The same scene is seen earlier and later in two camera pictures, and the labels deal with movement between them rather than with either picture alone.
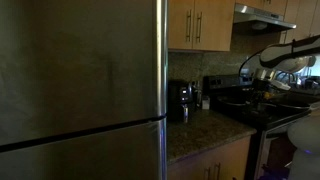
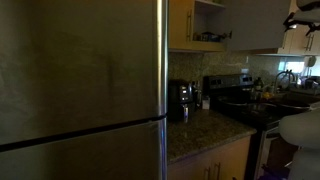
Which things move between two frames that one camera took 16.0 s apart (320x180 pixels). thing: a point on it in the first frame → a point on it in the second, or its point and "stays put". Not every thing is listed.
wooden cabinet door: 213,24 → 256,24
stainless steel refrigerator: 83,89 stays put
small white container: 206,104 stays put
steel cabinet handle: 190,25 stays put
